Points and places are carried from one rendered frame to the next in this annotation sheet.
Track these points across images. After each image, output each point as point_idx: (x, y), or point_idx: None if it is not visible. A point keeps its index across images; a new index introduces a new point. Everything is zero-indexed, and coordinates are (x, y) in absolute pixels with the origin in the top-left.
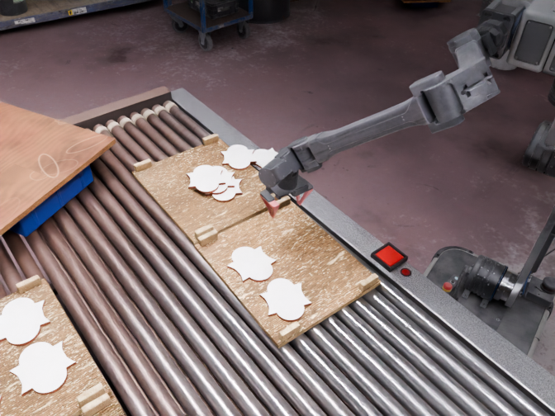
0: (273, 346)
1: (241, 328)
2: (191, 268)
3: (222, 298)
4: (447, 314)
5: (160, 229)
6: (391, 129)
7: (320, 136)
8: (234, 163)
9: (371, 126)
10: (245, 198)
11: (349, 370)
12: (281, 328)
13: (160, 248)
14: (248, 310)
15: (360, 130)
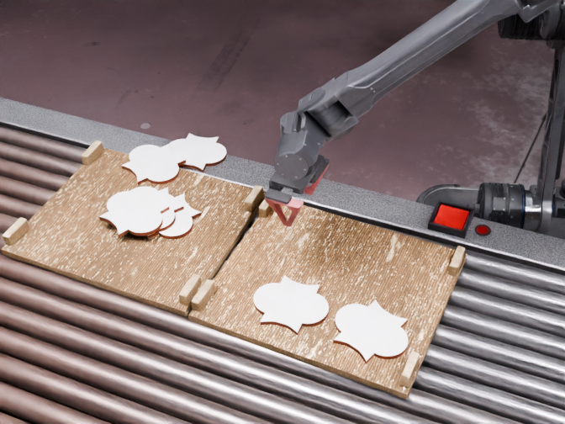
0: (395, 400)
1: (339, 397)
2: (205, 350)
3: (280, 370)
4: (564, 259)
5: (114, 315)
6: (468, 34)
7: (351, 79)
8: (155, 174)
9: (437, 39)
10: (209, 219)
11: (508, 382)
12: (393, 371)
13: (132, 344)
14: (332, 369)
15: (420, 50)
